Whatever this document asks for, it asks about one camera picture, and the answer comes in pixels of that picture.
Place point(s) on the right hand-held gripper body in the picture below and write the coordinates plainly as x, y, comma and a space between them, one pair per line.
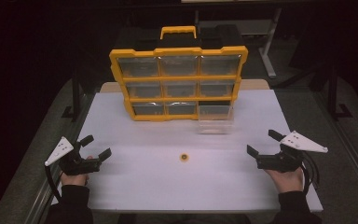
279, 161

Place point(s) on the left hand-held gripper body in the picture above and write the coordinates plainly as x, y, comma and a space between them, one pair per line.
74, 165

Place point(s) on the clear plastic drawer bin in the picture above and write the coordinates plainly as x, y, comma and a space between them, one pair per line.
215, 119

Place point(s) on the small yellow round part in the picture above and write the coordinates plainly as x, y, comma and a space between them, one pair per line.
184, 157

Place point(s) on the yellow black organizer cabinet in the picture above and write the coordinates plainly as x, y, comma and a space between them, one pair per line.
178, 51

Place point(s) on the person's left hand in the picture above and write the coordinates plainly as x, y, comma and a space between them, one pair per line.
74, 180

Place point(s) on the person's right hand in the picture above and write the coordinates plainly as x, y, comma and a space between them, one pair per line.
287, 181

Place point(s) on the black metal stand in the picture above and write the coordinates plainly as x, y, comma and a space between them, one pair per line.
333, 96
76, 96

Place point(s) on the grid of clear drawers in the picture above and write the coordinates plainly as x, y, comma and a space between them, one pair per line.
178, 88

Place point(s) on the white desk frame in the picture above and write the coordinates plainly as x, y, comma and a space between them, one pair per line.
270, 46

